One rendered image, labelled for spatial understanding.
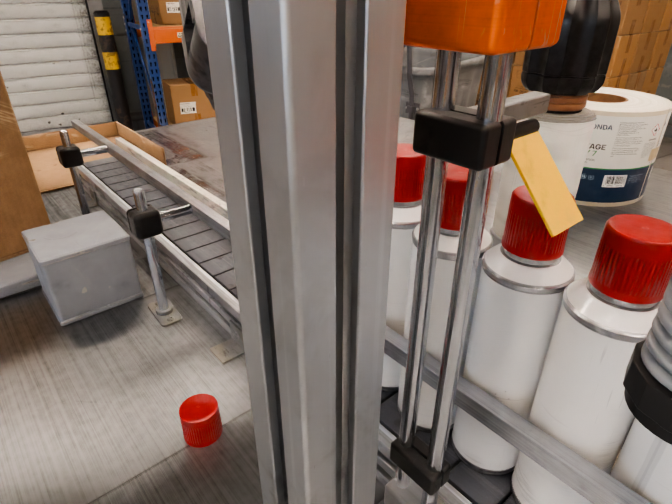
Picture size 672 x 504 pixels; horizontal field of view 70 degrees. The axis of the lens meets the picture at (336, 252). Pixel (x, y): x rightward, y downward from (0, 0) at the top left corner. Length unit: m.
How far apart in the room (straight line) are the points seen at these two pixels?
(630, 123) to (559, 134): 0.28
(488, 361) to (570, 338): 0.06
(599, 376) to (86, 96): 4.43
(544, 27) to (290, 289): 0.12
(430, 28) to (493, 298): 0.17
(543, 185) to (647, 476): 0.16
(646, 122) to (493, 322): 0.58
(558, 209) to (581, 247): 0.45
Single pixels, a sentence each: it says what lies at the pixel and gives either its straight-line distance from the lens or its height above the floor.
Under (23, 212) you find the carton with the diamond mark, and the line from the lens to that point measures 0.79.
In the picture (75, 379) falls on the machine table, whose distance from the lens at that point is 0.57.
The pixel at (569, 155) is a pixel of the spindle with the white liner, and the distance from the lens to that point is 0.57.
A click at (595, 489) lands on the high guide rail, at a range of 0.30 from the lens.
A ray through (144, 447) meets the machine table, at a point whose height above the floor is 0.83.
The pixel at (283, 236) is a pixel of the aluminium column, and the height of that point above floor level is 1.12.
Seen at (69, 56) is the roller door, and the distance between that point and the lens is 4.51.
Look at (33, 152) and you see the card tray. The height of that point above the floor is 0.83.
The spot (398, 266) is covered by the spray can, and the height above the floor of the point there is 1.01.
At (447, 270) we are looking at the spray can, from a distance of 0.31.
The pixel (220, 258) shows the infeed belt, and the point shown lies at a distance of 0.62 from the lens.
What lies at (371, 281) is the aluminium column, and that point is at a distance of 0.18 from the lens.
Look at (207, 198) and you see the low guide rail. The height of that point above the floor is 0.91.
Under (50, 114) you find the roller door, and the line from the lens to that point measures 4.57.
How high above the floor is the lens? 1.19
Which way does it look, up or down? 30 degrees down
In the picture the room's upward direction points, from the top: straight up
